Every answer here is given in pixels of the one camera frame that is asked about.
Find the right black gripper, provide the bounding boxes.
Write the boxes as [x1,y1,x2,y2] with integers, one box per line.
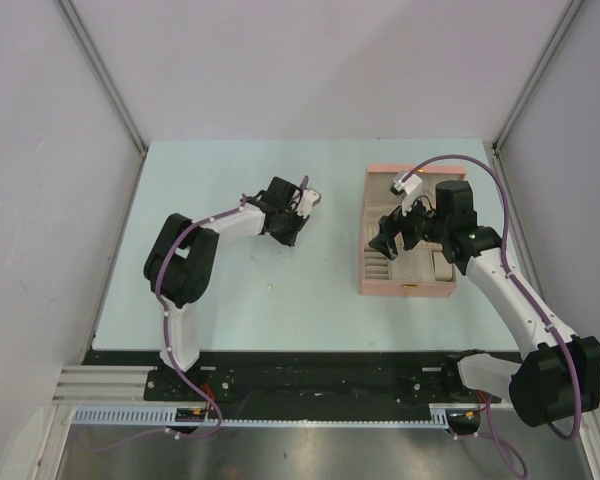
[369,190,449,260]

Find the beige ring cushion block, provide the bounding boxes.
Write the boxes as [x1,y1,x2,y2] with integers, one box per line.
[432,251,454,282]

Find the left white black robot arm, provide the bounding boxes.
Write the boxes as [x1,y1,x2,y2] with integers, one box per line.
[143,177,321,400]

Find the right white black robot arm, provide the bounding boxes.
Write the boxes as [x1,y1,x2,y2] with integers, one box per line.
[369,174,600,427]

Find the pink open jewelry box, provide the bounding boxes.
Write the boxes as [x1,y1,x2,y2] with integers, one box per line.
[359,164,466,298]

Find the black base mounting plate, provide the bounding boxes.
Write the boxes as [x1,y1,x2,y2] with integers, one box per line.
[82,350,508,405]

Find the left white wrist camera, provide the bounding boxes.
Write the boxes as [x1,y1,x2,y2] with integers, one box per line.
[295,188,321,218]

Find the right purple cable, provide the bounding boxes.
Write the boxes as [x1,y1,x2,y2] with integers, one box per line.
[404,153,582,476]

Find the grey slotted cable duct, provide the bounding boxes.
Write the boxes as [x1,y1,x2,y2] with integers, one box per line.
[72,405,482,429]

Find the left aluminium corner post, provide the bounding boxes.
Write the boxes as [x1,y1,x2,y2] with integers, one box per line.
[53,0,148,159]

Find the aluminium corner post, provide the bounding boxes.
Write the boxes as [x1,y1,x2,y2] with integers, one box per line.
[491,0,589,155]
[53,0,148,159]

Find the aluminium frame rail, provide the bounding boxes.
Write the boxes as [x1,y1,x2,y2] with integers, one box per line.
[52,366,152,405]

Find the right aluminium corner post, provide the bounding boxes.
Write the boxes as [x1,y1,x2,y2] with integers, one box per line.
[491,0,589,155]

